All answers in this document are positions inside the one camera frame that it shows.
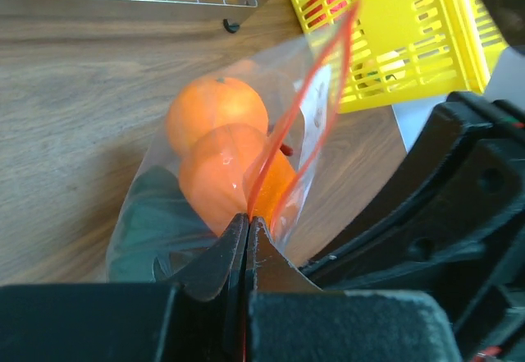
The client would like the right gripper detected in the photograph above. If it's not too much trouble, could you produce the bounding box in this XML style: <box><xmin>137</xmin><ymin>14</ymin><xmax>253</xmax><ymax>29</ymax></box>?
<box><xmin>302</xmin><ymin>92</ymin><xmax>524</xmax><ymax>361</ymax></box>

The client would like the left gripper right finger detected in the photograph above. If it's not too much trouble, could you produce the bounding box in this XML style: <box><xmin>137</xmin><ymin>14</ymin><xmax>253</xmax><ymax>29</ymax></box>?
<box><xmin>244</xmin><ymin>217</ymin><xmax>321</xmax><ymax>361</ymax></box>

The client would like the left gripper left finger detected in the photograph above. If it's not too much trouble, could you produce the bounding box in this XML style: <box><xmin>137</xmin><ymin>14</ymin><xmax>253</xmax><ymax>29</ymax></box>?
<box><xmin>157</xmin><ymin>213</ymin><xmax>249</xmax><ymax>361</ymax></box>

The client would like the dark green toy avocado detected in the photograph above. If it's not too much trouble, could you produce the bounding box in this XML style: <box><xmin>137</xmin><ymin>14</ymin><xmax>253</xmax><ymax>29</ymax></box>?
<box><xmin>106</xmin><ymin>166</ymin><xmax>217</xmax><ymax>282</ymax></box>

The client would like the toy orange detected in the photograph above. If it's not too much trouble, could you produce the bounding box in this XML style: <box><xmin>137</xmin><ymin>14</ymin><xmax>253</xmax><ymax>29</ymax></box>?
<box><xmin>179</xmin><ymin>123</ymin><xmax>296</xmax><ymax>236</ymax></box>
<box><xmin>165</xmin><ymin>76</ymin><xmax>269</xmax><ymax>155</ymax></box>

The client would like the clear zip bag orange zipper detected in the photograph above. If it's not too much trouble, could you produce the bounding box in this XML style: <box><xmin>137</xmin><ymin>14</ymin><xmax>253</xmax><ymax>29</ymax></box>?
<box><xmin>106</xmin><ymin>2</ymin><xmax>359</xmax><ymax>282</ymax></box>

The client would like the yellow plastic basket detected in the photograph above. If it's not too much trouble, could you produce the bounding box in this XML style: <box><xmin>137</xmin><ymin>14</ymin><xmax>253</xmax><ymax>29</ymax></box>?
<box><xmin>291</xmin><ymin>0</ymin><xmax>507</xmax><ymax>113</ymax></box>

